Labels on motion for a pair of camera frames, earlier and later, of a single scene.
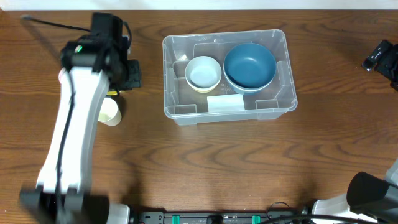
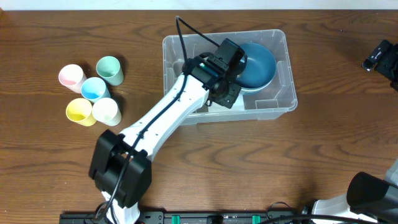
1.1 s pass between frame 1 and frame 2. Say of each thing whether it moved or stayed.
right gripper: stayed
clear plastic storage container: stayed
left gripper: moved
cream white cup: stayed
